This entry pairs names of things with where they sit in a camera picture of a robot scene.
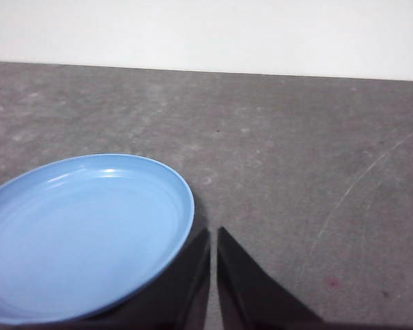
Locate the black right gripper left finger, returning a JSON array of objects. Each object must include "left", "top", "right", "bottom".
[{"left": 78, "top": 228, "right": 211, "bottom": 330}]

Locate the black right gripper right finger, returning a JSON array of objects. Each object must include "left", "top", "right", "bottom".
[{"left": 217, "top": 226, "right": 331, "bottom": 330}]

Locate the blue plate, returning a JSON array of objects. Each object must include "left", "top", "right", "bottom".
[{"left": 0, "top": 153, "right": 195, "bottom": 326}]

